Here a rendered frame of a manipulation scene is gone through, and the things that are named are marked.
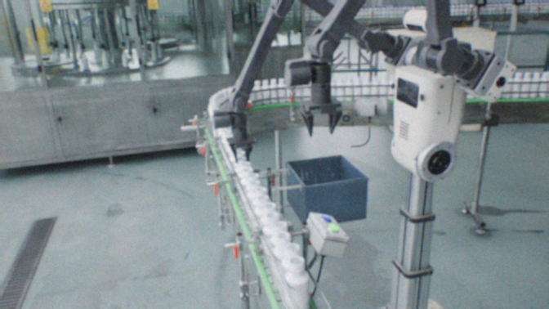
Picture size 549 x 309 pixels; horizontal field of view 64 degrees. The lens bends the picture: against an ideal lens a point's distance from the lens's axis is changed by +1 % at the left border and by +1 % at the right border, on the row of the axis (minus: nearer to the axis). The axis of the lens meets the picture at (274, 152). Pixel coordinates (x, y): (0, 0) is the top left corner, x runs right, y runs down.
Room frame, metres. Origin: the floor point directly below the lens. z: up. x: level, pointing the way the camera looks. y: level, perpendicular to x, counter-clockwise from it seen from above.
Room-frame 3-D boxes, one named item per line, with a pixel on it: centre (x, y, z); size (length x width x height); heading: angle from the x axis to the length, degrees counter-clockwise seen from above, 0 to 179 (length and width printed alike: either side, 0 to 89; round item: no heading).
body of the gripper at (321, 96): (1.20, -0.14, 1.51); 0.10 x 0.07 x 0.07; 104
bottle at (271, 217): (1.14, 0.01, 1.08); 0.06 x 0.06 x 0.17
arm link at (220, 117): (1.59, 0.17, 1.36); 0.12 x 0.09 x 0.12; 104
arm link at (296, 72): (1.19, -0.10, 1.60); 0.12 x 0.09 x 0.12; 105
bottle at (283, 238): (1.03, -0.02, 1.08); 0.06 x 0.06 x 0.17
